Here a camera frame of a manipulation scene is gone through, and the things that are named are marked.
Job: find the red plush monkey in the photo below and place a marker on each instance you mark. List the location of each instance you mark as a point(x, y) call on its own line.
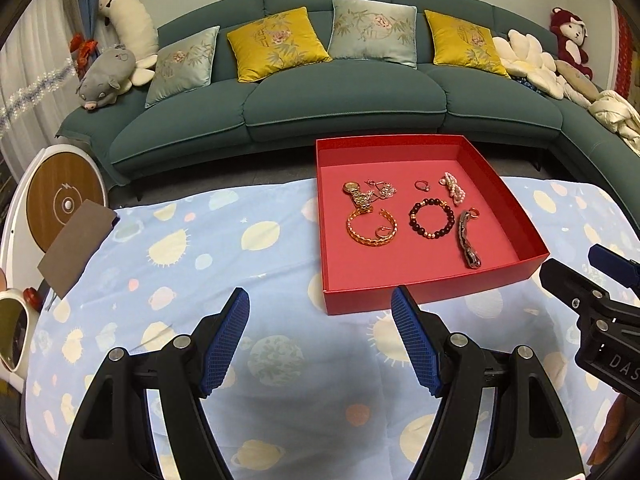
point(572, 40)

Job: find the person's right hand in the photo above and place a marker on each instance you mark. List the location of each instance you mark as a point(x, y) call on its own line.
point(612, 430)

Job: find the white plush cow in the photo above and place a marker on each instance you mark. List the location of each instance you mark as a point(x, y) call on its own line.
point(132, 22)

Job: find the white round wood-faced appliance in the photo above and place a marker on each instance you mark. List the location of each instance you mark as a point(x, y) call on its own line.
point(55, 195)

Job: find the grey plush pig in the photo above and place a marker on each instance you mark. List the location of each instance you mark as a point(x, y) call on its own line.
point(107, 77)

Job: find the red wall hanging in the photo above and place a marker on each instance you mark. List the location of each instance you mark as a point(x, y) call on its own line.
point(627, 50)

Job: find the white-framed oval device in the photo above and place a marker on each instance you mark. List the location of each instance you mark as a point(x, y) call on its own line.
point(12, 330)

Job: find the beige round cushion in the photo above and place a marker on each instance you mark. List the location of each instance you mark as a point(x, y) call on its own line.
point(577, 82)

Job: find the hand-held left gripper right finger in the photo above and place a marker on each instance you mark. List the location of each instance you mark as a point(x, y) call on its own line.
point(412, 340)

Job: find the white flower cushion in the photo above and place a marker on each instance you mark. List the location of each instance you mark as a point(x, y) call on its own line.
point(530, 62)

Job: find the cream crumpled blanket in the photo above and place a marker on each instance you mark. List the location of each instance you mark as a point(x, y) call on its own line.
point(617, 115)

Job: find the white curtain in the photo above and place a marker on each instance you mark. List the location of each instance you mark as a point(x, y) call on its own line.
point(40, 35)

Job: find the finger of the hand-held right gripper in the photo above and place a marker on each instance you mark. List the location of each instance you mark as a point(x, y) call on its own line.
point(612, 262)
point(575, 290)

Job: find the gold hoop earring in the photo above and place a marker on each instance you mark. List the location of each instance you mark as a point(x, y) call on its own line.
point(475, 216)
point(376, 233)

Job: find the yellow embroidered pillow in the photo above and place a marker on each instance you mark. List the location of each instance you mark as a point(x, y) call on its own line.
point(277, 42)
point(462, 42)

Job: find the gold open bangle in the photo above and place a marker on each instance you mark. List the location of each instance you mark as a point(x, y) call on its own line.
point(393, 225)

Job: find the red curtain ornament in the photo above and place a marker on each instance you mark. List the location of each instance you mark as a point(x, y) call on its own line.
point(84, 50)

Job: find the dark green sofa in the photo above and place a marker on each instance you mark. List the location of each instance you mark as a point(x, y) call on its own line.
point(340, 105)

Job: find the brown cardboard sheet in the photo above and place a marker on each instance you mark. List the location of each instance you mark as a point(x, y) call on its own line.
point(75, 250)

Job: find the gold link watch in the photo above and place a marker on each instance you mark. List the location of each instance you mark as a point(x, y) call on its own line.
point(360, 200)

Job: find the red cardboard box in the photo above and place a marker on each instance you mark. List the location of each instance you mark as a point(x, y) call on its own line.
point(425, 297)

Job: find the grey-green embroidered pillow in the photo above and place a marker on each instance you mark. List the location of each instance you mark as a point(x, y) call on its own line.
point(372, 32)
point(182, 67)

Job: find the blue planet-print tablecloth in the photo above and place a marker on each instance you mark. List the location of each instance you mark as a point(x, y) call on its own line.
point(280, 270)

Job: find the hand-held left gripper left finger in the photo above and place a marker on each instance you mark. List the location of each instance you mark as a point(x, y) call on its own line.
point(227, 340)

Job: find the pink pearl hair clip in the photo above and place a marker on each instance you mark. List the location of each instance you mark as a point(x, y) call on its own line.
point(454, 190)

